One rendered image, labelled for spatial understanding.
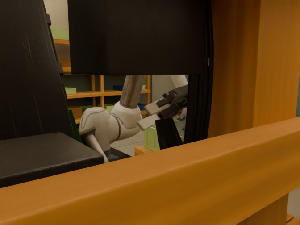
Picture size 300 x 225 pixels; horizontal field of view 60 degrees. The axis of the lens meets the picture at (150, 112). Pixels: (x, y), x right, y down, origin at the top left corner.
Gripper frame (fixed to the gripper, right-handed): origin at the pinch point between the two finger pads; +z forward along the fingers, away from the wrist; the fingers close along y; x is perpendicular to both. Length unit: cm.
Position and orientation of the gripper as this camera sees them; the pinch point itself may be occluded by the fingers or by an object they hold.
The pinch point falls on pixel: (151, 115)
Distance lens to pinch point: 71.7
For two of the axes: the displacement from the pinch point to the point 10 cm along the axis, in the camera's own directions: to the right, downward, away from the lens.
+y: 2.8, -5.7, -7.7
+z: -7.6, 3.6, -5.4
